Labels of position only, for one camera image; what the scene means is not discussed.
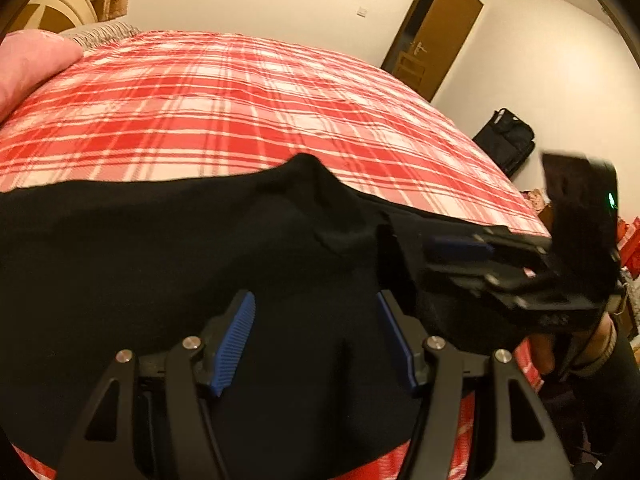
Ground black pants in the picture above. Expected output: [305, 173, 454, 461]
[0, 152, 551, 480]

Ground brown wooden door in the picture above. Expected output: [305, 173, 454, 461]
[395, 0, 484, 104]

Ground pile of colourful clothes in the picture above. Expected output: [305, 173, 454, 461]
[520, 188, 554, 214]

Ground brown door frame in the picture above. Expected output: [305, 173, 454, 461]
[381, 0, 449, 74]

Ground pink folded blanket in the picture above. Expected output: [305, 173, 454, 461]
[0, 30, 84, 124]

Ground person's right forearm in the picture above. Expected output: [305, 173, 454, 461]
[567, 330, 640, 466]

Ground red plaid bed sheet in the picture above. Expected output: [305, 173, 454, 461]
[0, 30, 552, 480]

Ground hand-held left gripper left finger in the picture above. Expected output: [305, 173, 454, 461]
[55, 290, 257, 480]

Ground black bag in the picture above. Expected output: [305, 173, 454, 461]
[472, 108, 536, 179]

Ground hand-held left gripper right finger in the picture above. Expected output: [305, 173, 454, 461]
[376, 290, 574, 480]

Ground person's right hand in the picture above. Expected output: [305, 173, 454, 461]
[527, 311, 619, 377]

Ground cream wooden headboard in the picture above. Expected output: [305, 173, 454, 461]
[7, 0, 98, 36]

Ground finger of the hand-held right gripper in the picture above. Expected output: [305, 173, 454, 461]
[427, 262, 537, 308]
[424, 225, 552, 275]

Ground grey striped pillow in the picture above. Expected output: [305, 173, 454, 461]
[60, 21, 144, 52]

